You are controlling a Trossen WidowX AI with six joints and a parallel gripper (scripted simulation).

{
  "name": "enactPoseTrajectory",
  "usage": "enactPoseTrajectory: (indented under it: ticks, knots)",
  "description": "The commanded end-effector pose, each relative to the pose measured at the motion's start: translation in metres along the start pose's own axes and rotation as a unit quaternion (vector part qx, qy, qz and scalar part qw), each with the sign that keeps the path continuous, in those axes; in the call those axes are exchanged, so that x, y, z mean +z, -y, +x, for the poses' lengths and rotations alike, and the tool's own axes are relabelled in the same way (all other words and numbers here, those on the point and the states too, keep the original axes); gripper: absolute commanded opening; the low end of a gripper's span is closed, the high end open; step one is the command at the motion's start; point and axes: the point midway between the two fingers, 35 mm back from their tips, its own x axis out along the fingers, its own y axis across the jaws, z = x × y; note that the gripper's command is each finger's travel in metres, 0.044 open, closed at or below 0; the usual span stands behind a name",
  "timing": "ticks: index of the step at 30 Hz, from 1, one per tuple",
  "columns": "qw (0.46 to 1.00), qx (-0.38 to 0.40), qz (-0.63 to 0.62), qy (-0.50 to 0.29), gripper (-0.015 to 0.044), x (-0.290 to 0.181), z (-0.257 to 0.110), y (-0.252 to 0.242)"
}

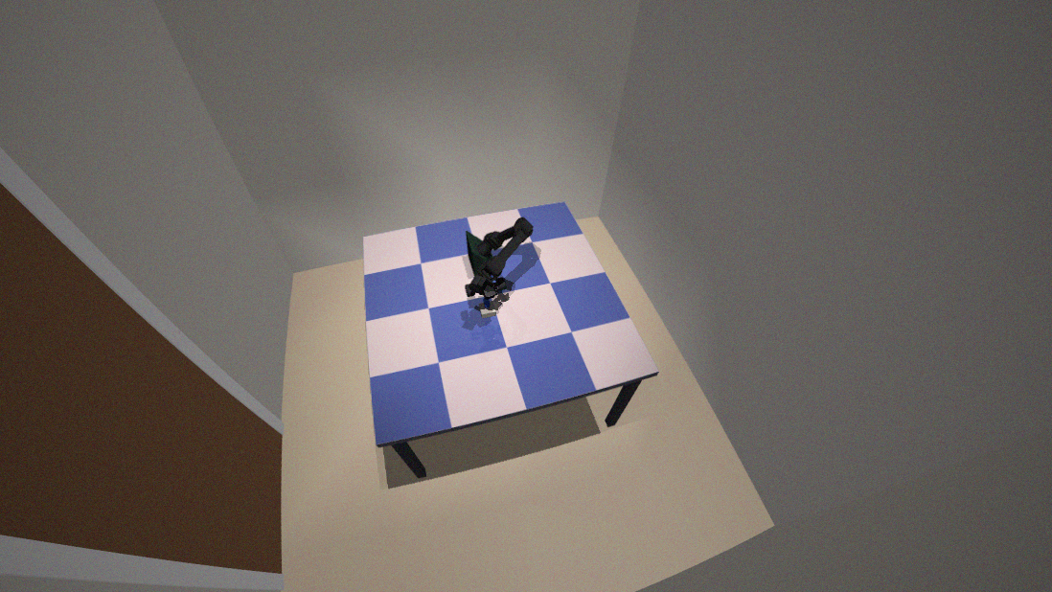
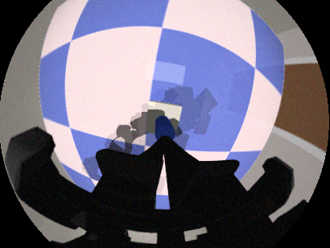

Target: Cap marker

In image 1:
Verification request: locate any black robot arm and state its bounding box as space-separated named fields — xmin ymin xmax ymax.
xmin=469 ymin=217 xmax=534 ymax=300

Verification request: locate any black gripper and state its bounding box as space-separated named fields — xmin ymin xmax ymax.
xmin=465 ymin=277 xmax=506 ymax=297

